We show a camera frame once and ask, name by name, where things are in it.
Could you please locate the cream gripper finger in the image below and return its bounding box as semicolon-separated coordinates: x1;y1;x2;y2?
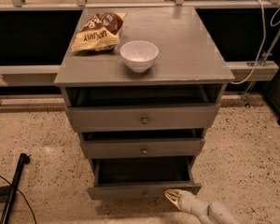
164;189;185;200
167;198;181;210

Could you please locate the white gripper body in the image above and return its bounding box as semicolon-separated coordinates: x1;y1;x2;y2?
178;191;209;218

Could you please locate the grey bottom drawer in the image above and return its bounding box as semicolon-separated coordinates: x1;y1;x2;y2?
88;156;202;200

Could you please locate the grey drawer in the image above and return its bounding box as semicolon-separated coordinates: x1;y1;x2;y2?
66;105;219;133
88;156;202;200
80;138;205;159

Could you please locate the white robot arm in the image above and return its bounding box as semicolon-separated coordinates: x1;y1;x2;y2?
164;189;240;224

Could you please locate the grey wooden drawer cabinet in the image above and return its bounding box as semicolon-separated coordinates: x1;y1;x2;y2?
54;6;235;170

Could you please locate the grey middle drawer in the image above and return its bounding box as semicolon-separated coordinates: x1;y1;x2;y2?
80;138;205;159

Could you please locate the grey top drawer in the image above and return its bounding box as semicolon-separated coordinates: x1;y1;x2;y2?
66;105;219;133

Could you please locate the white bowl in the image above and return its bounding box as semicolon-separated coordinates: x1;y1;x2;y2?
119;40;159;73

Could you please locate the yellow brown chip bag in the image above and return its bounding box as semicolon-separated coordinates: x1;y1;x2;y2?
72;12;126;51

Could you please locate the black stand leg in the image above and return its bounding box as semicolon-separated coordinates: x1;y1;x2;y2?
0;153;30;224

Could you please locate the black floor cable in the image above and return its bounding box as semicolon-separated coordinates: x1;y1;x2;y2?
0;167;38;224

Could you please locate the white hanging cable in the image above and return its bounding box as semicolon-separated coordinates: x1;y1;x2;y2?
230;0;280;86

